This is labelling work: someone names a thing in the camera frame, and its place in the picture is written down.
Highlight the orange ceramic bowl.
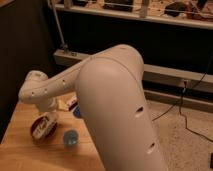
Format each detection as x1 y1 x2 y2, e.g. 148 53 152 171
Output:
30 116 57 141

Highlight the blue glass cup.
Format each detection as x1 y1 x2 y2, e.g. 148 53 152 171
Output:
63 130 79 147

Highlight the black object on shelf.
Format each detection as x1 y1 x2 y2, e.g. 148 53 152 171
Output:
164 2 187 17

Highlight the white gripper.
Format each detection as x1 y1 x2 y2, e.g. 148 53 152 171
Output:
34 112 58 139

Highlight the white shelf ledge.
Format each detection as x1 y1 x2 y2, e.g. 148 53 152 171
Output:
55 4 213 30

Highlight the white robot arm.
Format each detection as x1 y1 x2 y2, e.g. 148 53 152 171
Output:
18 44 169 171

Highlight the black power cable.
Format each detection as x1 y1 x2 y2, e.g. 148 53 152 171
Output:
151 49 213 144

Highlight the metal pole stand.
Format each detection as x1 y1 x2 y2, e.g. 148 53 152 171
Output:
50 0 77 56

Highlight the wooden table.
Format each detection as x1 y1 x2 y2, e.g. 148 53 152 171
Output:
0 102 104 171

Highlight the grey metal rail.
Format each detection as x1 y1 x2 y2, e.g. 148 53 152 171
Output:
53 49 213 93

